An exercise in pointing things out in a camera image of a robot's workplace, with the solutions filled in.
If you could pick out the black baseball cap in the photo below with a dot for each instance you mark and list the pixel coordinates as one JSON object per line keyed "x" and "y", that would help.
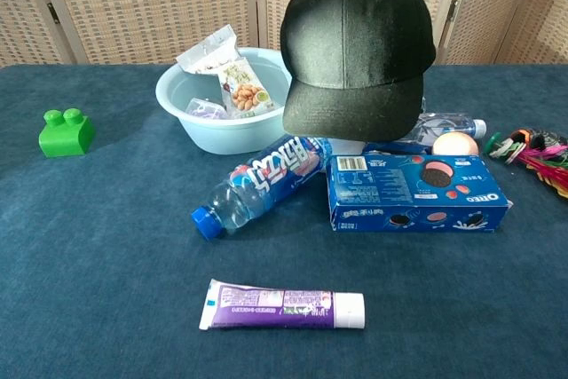
{"x": 355, "y": 41}

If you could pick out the blue label drink bottle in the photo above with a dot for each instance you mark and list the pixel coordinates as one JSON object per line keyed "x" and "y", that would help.
{"x": 266, "y": 175}

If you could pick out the light blue plastic basin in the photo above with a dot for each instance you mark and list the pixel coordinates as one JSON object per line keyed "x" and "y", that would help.
{"x": 222, "y": 135}

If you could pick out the nut snack packet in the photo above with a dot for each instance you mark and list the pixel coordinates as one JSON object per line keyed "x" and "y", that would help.
{"x": 244, "y": 95}

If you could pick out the small purple packet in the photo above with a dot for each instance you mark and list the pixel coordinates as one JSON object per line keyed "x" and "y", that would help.
{"x": 204, "y": 108}

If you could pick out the blue Oreo cookie box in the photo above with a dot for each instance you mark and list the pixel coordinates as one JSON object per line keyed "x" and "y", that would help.
{"x": 399, "y": 192}

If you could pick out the purple toothpaste tube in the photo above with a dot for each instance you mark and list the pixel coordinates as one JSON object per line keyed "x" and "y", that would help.
{"x": 275, "y": 308}

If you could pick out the clear water bottle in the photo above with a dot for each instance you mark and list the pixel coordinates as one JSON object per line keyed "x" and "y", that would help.
{"x": 444, "y": 123}

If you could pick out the peach coloured ball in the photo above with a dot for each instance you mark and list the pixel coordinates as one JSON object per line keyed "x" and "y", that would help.
{"x": 457, "y": 144}

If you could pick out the green toy building block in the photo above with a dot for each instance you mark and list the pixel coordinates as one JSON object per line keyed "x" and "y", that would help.
{"x": 66, "y": 139}

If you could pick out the colourful feather shuttlecock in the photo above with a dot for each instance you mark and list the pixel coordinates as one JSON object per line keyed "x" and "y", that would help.
{"x": 541, "y": 152}

